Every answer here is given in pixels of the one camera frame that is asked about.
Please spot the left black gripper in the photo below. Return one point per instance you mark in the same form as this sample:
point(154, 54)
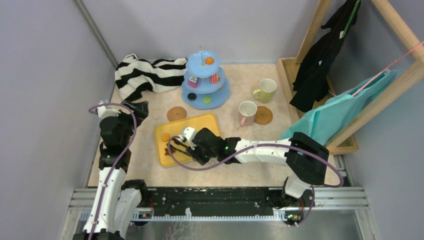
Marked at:
point(141, 109)

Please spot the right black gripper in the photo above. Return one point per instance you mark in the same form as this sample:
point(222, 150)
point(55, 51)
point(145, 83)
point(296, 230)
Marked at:
point(195, 156)

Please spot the black macaron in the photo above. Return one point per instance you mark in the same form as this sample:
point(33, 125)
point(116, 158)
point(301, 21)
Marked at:
point(191, 96)

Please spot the green macaron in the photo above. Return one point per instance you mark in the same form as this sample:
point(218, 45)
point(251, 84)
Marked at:
point(206, 100)

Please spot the blue three-tier cake stand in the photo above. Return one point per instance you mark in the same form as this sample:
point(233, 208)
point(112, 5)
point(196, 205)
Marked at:
point(196, 67)

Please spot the purple triangular cake slice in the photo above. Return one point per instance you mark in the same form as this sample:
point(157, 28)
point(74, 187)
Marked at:
point(193, 82)

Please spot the red striped cake slice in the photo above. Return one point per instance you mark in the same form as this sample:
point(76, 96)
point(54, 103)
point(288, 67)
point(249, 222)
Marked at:
point(214, 79)

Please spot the orange flower cookie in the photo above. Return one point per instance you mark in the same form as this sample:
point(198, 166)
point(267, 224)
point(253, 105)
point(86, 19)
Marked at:
point(209, 60)

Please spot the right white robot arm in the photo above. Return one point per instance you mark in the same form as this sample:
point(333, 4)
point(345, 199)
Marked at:
point(307, 159)

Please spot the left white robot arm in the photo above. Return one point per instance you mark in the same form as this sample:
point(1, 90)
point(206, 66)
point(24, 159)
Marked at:
point(116, 198)

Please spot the left woven round coaster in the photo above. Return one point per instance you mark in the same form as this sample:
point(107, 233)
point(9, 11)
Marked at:
point(176, 113)

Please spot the woven round coaster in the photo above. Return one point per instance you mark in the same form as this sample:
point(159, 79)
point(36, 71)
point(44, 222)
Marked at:
point(176, 113)
point(263, 116)

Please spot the black white striped cloth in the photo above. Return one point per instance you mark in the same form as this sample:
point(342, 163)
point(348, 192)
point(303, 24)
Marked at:
point(134, 75)

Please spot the pink mug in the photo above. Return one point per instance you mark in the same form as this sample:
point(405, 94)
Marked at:
point(246, 113)

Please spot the right woven round coaster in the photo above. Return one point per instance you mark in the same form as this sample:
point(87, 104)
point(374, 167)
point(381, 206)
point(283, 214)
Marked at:
point(263, 116)

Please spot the green mug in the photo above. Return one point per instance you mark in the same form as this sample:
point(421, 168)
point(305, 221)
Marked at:
point(266, 90)

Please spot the teal hanging shirt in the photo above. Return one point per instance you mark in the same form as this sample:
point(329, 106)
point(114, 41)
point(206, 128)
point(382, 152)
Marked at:
point(325, 121)

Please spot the black hanging garment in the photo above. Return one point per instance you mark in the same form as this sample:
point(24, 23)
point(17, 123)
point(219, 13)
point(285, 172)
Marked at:
point(311, 81)

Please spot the wooden clothes rack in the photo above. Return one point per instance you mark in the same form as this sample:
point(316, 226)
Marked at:
point(344, 142)

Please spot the pink clothes hanger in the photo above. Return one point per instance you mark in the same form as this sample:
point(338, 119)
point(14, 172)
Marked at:
point(384, 69)

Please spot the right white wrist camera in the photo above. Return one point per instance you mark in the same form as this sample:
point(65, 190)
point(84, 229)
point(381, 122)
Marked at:
point(187, 135)

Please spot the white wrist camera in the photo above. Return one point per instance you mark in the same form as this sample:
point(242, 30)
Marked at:
point(187, 135)
point(107, 111)

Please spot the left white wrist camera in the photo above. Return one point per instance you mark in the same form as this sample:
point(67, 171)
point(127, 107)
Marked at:
point(107, 111)

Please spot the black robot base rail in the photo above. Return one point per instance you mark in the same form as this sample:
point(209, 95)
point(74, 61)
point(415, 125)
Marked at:
point(222, 204)

